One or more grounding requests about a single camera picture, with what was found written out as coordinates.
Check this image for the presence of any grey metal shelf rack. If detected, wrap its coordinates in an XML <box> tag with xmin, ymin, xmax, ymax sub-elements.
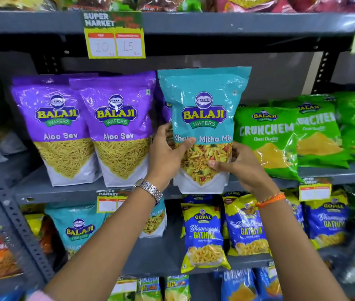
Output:
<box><xmin>0</xmin><ymin>10</ymin><xmax>355</xmax><ymax>301</ymax></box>

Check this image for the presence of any large yellow price tag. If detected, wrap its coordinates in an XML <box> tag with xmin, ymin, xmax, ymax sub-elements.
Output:
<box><xmin>82</xmin><ymin>11</ymin><xmax>146</xmax><ymax>59</ymax></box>

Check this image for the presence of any pink sleeve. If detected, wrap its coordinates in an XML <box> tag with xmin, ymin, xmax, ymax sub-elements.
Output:
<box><xmin>25</xmin><ymin>290</ymin><xmax>55</xmax><ymax>301</ymax></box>

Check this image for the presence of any blue yellow snack packet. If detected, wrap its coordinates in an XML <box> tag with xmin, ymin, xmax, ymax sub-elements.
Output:
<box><xmin>182</xmin><ymin>194</ymin><xmax>213</xmax><ymax>205</ymax></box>
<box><xmin>180</xmin><ymin>203</ymin><xmax>231</xmax><ymax>274</ymax></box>
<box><xmin>303</xmin><ymin>194</ymin><xmax>349</xmax><ymax>250</ymax></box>
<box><xmin>285</xmin><ymin>190</ymin><xmax>305</xmax><ymax>231</ymax></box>
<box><xmin>222</xmin><ymin>192</ymin><xmax>272</xmax><ymax>257</ymax></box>

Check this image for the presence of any purple snack packet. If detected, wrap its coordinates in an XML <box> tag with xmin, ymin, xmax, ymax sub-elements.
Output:
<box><xmin>69</xmin><ymin>71</ymin><xmax>157</xmax><ymax>188</ymax></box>
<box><xmin>154</xmin><ymin>81</ymin><xmax>173</xmax><ymax>123</ymax></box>
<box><xmin>11</xmin><ymin>74</ymin><xmax>103</xmax><ymax>187</ymax></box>

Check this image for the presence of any person's left hand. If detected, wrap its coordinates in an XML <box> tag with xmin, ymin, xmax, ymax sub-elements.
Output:
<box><xmin>145</xmin><ymin>122</ymin><xmax>196</xmax><ymax>192</ymax></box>

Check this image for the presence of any small yellow price tag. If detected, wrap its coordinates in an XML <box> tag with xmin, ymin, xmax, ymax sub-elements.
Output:
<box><xmin>96</xmin><ymin>189</ymin><xmax>131</xmax><ymax>214</ymax></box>
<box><xmin>299</xmin><ymin>177</ymin><xmax>332</xmax><ymax>202</ymax></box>

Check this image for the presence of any teal mixed snack packet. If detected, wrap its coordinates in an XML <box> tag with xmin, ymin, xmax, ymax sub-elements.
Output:
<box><xmin>158</xmin><ymin>66</ymin><xmax>252</xmax><ymax>195</ymax></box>

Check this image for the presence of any row of mixed colour packets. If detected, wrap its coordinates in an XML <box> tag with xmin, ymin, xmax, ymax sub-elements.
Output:
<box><xmin>0</xmin><ymin>0</ymin><xmax>355</xmax><ymax>13</ymax></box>

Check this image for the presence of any blue orange snack packet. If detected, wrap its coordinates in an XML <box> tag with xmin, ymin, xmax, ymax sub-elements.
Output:
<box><xmin>255</xmin><ymin>261</ymin><xmax>283</xmax><ymax>301</ymax></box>
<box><xmin>214</xmin><ymin>268</ymin><xmax>259</xmax><ymax>301</ymax></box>

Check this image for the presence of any silver metal wristwatch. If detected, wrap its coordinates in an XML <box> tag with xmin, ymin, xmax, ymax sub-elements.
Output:
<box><xmin>133</xmin><ymin>179</ymin><xmax>163</xmax><ymax>205</ymax></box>

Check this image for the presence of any person's left forearm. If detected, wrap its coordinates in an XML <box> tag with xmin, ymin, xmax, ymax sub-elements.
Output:
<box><xmin>43</xmin><ymin>189</ymin><xmax>157</xmax><ymax>301</ymax></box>

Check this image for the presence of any orange thread bracelet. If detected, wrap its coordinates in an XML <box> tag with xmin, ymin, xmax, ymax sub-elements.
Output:
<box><xmin>255</xmin><ymin>192</ymin><xmax>287</xmax><ymax>208</ymax></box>

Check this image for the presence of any person's right forearm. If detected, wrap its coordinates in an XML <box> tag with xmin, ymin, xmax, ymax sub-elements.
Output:
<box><xmin>258</xmin><ymin>197</ymin><xmax>349</xmax><ymax>301</ymax></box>

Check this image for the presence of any person's right hand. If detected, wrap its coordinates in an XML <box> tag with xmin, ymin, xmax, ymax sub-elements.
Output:
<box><xmin>208</xmin><ymin>142</ymin><xmax>280</xmax><ymax>203</ymax></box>

